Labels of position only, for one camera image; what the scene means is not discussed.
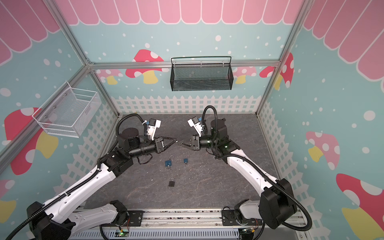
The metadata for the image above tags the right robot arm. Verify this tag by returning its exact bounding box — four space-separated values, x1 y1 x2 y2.
179 105 313 232

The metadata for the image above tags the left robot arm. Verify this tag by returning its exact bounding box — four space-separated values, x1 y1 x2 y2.
7 114 177 240

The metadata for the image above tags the black padlock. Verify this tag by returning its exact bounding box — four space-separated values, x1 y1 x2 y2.
168 178 176 188

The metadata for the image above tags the left green circuit board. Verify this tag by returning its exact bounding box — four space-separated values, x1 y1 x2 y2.
115 230 130 238

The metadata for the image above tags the green circuit board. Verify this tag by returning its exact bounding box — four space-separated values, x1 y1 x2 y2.
241 228 256 235
115 230 130 238

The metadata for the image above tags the right green circuit board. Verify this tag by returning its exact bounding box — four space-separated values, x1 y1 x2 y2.
241 228 256 235

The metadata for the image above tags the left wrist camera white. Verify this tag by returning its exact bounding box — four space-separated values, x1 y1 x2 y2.
143 118 161 141

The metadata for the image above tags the black wire mesh basket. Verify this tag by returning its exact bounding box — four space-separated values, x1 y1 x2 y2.
170 56 234 92

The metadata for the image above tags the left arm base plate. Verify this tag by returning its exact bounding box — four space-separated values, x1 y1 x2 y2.
114 210 144 227

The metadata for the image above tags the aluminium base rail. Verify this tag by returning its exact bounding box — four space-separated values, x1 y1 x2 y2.
59 208 307 230

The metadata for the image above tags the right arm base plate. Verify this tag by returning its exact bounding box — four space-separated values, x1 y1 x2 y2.
221 208 263 226

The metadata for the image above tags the white slotted cable duct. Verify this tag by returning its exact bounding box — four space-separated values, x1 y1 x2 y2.
68 228 241 240

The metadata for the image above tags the white wire mesh basket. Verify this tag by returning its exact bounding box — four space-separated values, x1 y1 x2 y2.
32 82 102 138

